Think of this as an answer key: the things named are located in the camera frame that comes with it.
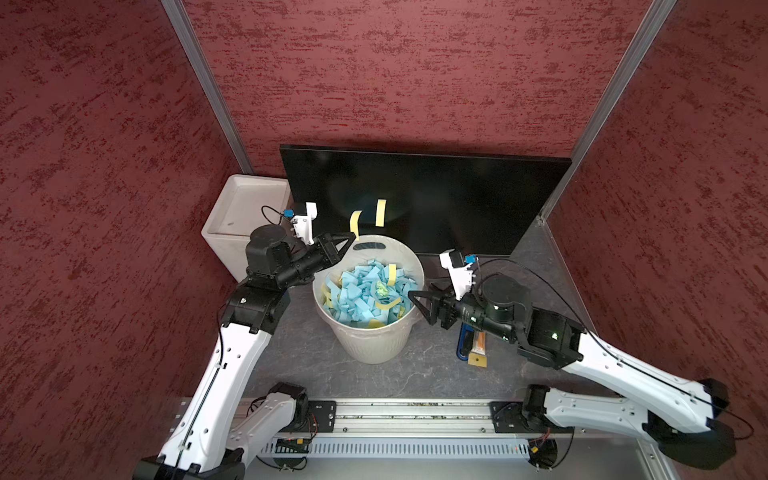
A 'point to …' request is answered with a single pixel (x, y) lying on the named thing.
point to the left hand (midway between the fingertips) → (355, 244)
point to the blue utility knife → (465, 342)
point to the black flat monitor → (480, 204)
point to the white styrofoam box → (245, 203)
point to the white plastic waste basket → (367, 345)
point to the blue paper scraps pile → (370, 294)
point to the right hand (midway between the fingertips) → (418, 297)
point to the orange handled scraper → (477, 357)
